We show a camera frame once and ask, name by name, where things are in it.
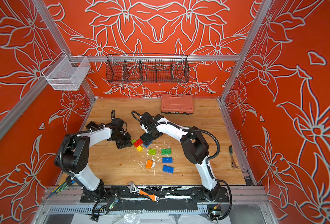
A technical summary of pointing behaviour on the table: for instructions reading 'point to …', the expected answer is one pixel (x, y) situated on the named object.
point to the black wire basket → (144, 68)
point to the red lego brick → (138, 143)
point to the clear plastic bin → (67, 73)
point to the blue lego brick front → (168, 169)
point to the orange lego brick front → (149, 164)
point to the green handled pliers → (230, 148)
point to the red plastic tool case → (177, 104)
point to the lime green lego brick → (133, 141)
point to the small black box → (91, 125)
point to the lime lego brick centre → (152, 151)
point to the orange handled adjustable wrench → (134, 189)
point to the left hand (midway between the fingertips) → (133, 142)
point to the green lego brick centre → (166, 151)
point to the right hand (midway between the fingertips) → (148, 137)
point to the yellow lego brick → (139, 148)
